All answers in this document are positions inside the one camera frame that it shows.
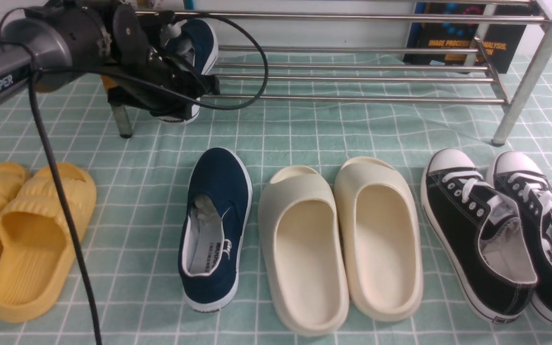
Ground steel shoe rack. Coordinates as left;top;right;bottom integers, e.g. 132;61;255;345
132;0;552;147

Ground right yellow slide sandal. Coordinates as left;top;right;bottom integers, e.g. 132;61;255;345
0;167;75;322

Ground left black lace-up sneaker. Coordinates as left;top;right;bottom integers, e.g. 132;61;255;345
420;148;538;324

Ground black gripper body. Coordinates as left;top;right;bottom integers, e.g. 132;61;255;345
99;2;200;120

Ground teal pole behind rack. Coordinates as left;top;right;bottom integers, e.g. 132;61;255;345
183;0;196;11

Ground right black lace-up sneaker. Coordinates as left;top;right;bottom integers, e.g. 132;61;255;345
486;151;552;325

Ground right cream slide sandal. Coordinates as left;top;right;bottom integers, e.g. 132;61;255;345
334;157;423;322

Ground cream slide sandal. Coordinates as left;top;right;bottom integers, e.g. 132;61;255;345
258;165;350;337
334;157;423;322

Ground dark image processing book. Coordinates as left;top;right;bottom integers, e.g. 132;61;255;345
403;2;526;74

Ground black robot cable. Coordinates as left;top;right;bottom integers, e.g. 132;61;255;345
0;5;269;345

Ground navy canvas shoe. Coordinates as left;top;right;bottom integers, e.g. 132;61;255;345
178;147;253;313
159;19;218;101

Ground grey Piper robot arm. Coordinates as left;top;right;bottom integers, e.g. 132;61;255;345
0;0;220;139

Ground black lace-up sneaker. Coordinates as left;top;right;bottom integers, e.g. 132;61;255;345
420;148;538;324
486;151;552;325

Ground green checkered tablecloth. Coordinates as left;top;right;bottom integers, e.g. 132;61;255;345
0;54;552;345

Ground left cream slide sandal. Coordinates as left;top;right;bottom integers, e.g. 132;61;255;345
258;165;350;337

